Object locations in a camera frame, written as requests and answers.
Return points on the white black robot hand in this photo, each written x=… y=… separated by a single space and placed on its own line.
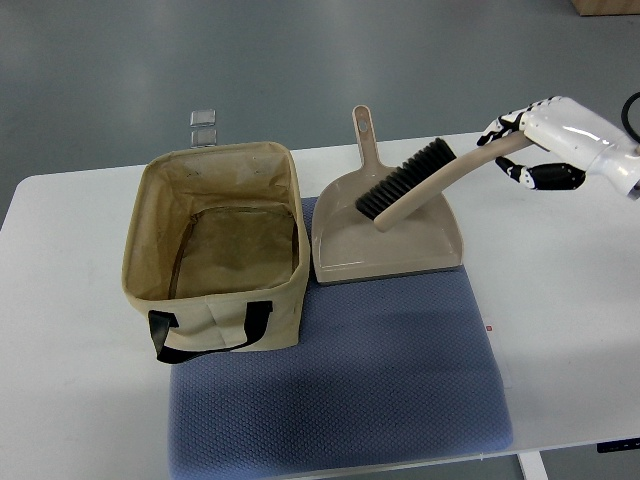
x=584 y=143

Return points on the beige hand broom black bristles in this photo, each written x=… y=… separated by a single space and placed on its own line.
x=425 y=175

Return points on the wooden box corner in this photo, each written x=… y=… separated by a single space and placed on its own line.
x=606 y=7

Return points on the beige plastic dustpan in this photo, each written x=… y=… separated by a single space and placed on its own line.
x=347 y=247

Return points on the blue textured mat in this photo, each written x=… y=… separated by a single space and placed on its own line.
x=385 y=371

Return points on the black table control panel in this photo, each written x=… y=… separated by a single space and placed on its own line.
x=618 y=446

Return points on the white table leg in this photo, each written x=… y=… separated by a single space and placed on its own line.
x=532 y=466

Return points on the lower clear floor tile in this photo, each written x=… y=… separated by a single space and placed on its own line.
x=203 y=137

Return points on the clear floor tile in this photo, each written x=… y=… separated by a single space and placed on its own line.
x=202 y=117
x=203 y=137

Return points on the upper clear floor tile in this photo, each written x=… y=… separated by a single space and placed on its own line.
x=202 y=117

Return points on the yellow fabric bag black handle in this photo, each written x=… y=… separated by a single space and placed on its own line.
x=217 y=257

